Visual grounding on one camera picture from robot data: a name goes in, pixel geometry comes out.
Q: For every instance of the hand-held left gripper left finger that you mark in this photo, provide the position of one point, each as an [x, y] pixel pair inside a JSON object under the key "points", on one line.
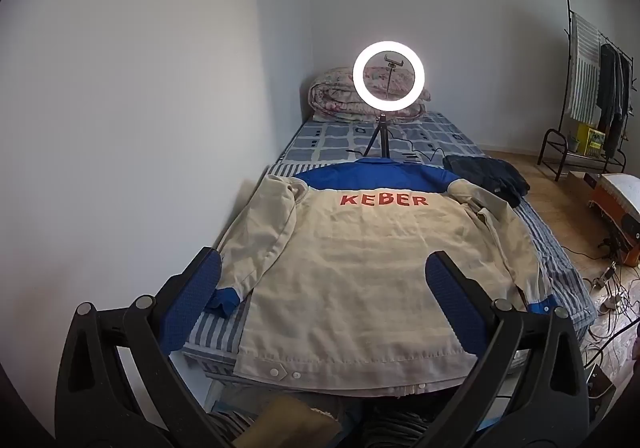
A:
{"points": [[192, 298]]}

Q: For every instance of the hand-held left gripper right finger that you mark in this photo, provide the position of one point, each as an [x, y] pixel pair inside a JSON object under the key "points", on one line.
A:
{"points": [[452, 298]]}

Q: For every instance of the beige and blue work jacket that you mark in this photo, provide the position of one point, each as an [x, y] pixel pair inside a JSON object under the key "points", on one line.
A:
{"points": [[360, 268]]}

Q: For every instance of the dark hanging clothes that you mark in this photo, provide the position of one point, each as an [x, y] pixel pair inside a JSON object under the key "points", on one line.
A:
{"points": [[610, 93]]}

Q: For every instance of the blue white striped blanket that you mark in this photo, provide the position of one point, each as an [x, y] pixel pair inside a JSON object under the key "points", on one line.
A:
{"points": [[550, 258]]}

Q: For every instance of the dark blue folded clothing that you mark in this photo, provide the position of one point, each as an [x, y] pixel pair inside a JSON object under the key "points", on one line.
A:
{"points": [[485, 176]]}

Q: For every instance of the tan flat object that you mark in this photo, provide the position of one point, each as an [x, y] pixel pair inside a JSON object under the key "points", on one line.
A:
{"points": [[295, 418]]}

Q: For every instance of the orange furniture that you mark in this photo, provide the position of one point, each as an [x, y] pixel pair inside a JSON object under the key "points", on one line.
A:
{"points": [[612, 223]]}

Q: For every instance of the white lace cover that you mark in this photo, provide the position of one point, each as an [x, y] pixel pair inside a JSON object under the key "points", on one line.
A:
{"points": [[622, 190]]}

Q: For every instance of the blue checked bed sheet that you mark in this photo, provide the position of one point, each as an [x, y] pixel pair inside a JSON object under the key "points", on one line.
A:
{"points": [[320, 138]]}

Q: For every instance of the yellow box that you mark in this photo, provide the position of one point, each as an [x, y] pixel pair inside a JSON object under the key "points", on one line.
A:
{"points": [[592, 138]]}

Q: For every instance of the folded floral quilt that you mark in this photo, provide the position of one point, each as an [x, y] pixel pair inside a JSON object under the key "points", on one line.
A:
{"points": [[330, 98]]}

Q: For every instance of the black phone holder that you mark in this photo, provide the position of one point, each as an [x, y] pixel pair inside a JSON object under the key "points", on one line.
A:
{"points": [[393, 59]]}

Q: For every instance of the striped hanging towel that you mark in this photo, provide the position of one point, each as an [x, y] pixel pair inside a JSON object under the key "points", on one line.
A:
{"points": [[584, 73]]}

